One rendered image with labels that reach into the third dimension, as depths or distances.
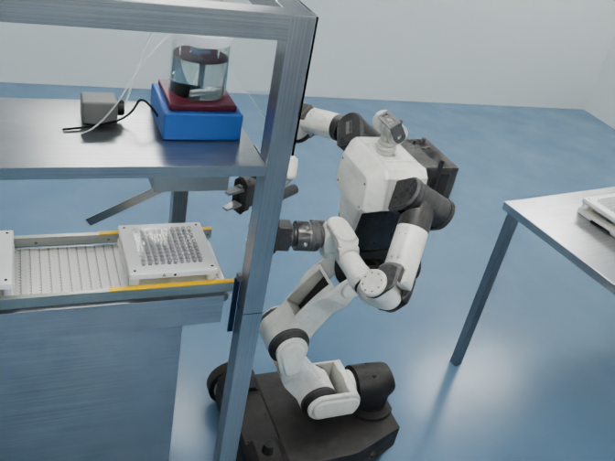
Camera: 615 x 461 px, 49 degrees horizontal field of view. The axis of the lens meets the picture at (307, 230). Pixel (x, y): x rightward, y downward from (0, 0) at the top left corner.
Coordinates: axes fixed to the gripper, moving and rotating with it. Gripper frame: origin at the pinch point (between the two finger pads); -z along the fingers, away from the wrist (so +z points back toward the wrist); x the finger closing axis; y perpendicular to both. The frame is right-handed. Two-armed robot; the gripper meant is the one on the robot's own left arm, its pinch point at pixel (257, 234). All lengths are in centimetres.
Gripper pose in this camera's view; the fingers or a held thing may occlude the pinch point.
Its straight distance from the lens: 192.0
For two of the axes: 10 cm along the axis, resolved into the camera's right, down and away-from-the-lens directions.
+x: -1.8, 8.3, 5.2
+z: 9.6, 0.4, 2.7
